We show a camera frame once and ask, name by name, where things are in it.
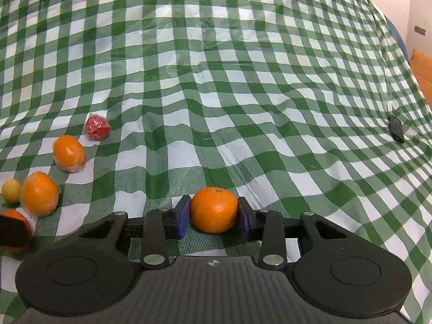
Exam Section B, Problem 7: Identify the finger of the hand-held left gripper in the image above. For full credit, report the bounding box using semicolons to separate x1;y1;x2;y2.
0;214;33;248

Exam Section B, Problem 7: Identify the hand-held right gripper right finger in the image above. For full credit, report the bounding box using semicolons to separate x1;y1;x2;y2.
238;197;352;271

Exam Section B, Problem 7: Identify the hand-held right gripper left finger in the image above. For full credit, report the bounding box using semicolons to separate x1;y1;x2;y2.
79;195;192;271

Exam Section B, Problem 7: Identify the mandarin orange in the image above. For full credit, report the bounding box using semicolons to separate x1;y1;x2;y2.
53;135;87;173
0;210;33;254
190;187;239;234
19;172;61;217

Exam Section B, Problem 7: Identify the small yellow fruit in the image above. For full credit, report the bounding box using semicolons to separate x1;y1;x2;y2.
1;180;23;205

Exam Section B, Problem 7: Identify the red wrapped fruit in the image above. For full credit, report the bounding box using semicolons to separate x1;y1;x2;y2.
84;115;111;141

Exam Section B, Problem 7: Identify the green checked tablecloth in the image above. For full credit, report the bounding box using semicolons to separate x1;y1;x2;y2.
0;0;432;324

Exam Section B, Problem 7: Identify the black remote control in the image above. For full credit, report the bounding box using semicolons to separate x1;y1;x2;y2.
388;115;406;144

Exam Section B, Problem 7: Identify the orange cushion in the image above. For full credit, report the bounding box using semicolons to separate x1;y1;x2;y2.
410;49;432;86

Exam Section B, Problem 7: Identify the blue bedsheet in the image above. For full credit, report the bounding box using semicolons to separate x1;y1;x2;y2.
385;17;411;62

